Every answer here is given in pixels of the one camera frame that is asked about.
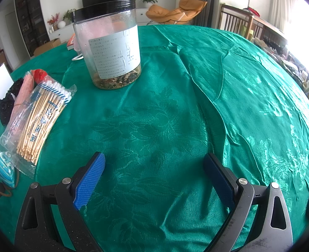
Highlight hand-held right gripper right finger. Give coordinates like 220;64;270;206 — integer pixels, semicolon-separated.
203;152;294;252

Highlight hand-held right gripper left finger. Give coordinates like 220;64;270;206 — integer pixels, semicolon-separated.
14;152;106;252

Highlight teal striped pouch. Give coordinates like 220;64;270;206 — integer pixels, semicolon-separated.
0;151;20;189

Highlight pink soft item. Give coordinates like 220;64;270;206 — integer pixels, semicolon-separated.
11;73;36;116

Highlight red soft item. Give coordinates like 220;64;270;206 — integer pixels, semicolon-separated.
31;68;49;83

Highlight cotton swab packet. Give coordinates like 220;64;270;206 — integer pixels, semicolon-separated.
0;80;78;177

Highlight black lace cloth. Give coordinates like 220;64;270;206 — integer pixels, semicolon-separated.
0;78;25;126

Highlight green satin tablecloth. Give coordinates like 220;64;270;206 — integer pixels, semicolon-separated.
0;24;309;252

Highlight wooden dining chairs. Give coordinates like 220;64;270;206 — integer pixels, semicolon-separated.
0;48;13;72

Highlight clear jar with black lid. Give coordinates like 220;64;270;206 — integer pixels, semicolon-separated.
70;0;142;91

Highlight pile of bottles and sundries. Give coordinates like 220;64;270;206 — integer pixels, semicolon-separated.
251;35;309;109

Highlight brown cardboard box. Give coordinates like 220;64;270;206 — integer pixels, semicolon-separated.
33;38;62;56

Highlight orange book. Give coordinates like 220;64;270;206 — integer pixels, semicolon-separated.
66;33;78;51

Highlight wooden railing bench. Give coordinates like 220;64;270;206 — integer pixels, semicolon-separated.
254;15;288;46

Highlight dark display cabinet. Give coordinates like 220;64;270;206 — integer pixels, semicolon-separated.
14;0;50;59

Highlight wooden slatted chair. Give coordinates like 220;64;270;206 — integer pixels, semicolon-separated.
218;4;255;40

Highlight red flower branches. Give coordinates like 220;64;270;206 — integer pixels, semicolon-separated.
47;13;61;31

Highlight potted plant with red flowers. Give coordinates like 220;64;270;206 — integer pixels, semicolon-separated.
62;9;76;23

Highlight orange lounge chair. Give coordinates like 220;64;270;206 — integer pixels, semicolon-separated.
145;0;208;26

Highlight grey curtain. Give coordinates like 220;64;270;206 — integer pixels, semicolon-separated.
196;0;216;28

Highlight white curtain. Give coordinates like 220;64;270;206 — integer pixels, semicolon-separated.
269;0;302;33

